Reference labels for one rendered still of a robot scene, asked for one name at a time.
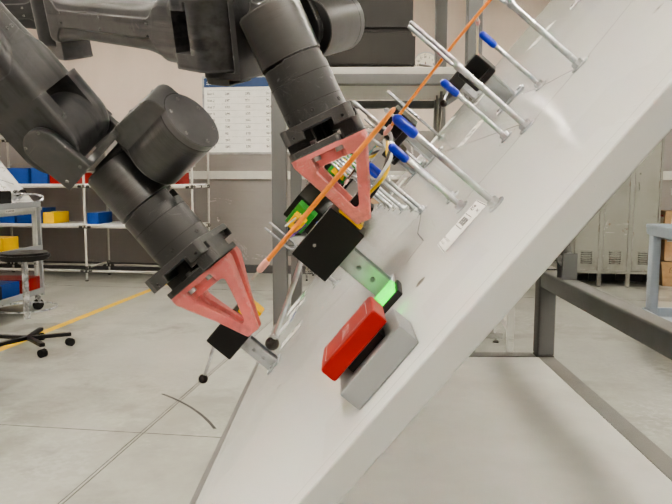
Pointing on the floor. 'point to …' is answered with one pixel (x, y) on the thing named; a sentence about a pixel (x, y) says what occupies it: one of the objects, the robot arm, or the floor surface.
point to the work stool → (29, 301)
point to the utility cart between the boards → (656, 268)
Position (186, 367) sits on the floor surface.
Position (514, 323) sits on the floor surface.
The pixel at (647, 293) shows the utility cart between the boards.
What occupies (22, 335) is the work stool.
